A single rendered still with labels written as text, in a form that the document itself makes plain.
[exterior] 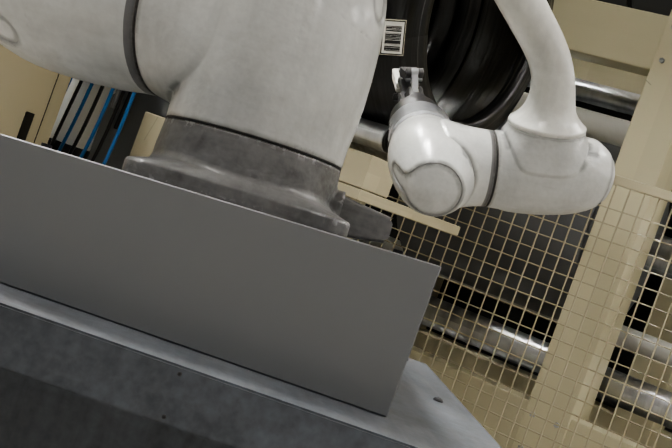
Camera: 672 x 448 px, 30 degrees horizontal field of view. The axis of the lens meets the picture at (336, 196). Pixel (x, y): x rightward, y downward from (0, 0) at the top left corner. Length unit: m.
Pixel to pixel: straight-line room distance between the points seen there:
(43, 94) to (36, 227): 1.60
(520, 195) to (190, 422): 0.87
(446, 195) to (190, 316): 0.72
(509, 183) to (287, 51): 0.67
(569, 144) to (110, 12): 0.74
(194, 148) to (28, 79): 1.48
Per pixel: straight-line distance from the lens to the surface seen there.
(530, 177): 1.61
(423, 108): 1.69
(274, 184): 0.98
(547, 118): 1.61
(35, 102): 2.48
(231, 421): 0.82
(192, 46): 1.01
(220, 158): 0.98
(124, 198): 0.88
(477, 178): 1.60
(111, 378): 0.82
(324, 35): 0.99
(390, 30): 2.07
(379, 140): 2.12
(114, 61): 1.08
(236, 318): 0.88
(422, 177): 1.55
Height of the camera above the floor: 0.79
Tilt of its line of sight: level
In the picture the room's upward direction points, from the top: 20 degrees clockwise
